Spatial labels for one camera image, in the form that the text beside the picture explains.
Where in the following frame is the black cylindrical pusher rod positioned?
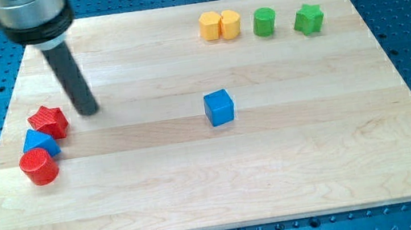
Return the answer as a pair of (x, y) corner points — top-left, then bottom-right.
(42, 42), (99, 116)

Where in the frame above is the green cylinder block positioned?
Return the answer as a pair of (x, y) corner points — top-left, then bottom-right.
(253, 7), (276, 38)

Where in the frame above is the blue cube block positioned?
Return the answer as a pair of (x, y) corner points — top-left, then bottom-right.
(203, 89), (235, 127)

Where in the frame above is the yellow hexagon block left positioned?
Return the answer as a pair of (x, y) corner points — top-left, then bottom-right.
(198, 11), (221, 42)

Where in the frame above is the yellow hexagon block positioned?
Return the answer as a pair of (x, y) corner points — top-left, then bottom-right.
(198, 11), (221, 42)
(220, 10), (241, 40)

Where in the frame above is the yellow hexagon block right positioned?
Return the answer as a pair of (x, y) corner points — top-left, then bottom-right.
(220, 10), (241, 40)

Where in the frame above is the red cylinder block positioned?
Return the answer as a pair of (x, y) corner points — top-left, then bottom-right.
(19, 148), (59, 186)

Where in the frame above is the red star block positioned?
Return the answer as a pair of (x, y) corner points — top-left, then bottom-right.
(27, 105), (69, 140)

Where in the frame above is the green star block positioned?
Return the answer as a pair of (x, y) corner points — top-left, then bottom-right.
(294, 3), (324, 36)

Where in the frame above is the blue triangle block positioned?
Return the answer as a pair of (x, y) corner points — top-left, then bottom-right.
(22, 129), (61, 157)

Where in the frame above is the wooden board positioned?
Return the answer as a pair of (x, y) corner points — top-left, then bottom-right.
(0, 0), (411, 230)

